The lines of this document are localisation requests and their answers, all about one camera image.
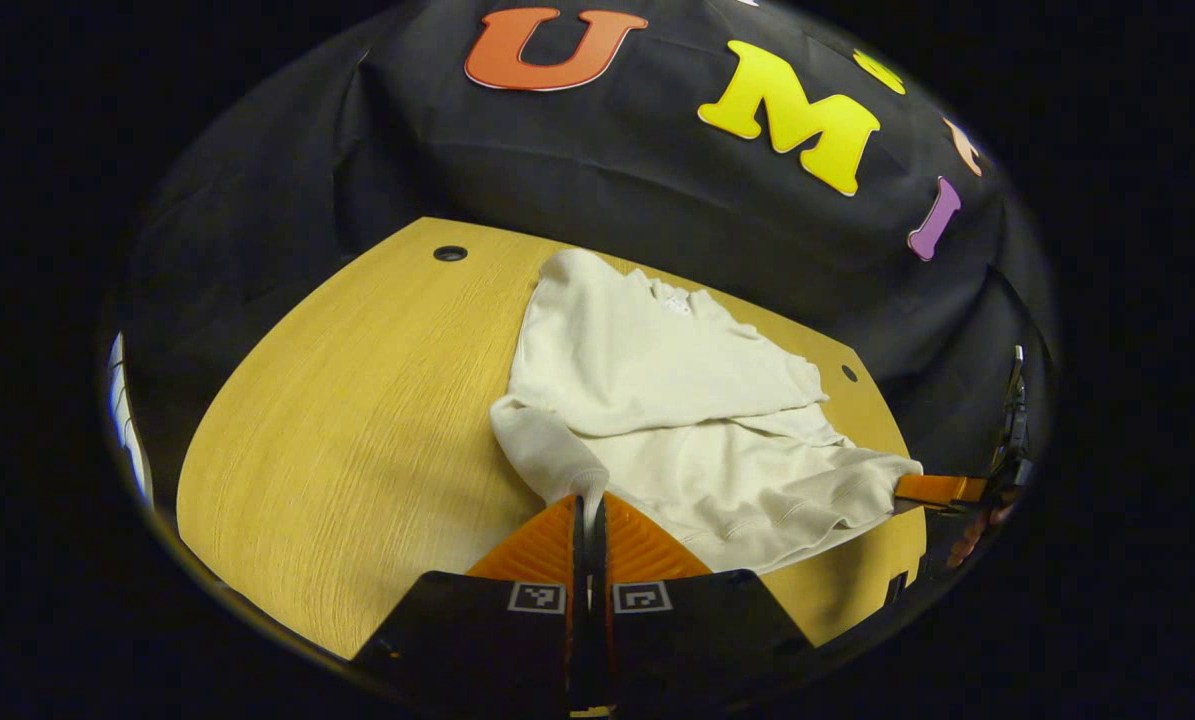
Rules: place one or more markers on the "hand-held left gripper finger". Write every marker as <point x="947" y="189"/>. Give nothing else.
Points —
<point x="578" y="570"/>
<point x="598" y="570"/>

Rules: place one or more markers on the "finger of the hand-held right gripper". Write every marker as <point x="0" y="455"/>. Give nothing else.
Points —
<point x="942" y="488"/>

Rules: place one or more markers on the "cream sweatshirt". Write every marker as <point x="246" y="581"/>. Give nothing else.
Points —
<point x="657" y="380"/>

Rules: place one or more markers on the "black backdrop cloth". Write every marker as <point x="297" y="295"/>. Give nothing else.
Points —
<point x="607" y="170"/>

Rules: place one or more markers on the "computer monitor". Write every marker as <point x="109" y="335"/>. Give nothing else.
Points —
<point x="125" y="430"/>

